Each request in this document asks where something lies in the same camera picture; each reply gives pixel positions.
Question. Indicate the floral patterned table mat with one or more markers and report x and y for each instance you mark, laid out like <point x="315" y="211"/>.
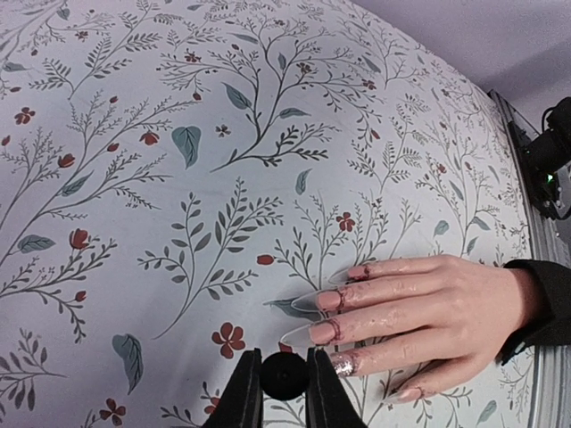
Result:
<point x="175" y="173"/>

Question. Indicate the person's bare hand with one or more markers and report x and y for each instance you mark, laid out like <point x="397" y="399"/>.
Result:
<point x="442" y="309"/>

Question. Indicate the black sleeved forearm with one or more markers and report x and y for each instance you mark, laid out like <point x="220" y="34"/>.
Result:
<point x="549" y="323"/>

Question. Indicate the black nail polish cap brush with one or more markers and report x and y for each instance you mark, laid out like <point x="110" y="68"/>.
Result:
<point x="284" y="376"/>

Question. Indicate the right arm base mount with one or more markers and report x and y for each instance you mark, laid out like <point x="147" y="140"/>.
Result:
<point x="542" y="155"/>

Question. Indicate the front aluminium slotted rail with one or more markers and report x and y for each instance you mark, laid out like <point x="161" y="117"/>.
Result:
<point x="549" y="391"/>

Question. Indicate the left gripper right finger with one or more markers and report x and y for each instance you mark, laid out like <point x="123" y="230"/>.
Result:
<point x="326" y="402"/>

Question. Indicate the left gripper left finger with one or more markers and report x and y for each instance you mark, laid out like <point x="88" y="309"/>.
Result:
<point x="241" y="403"/>

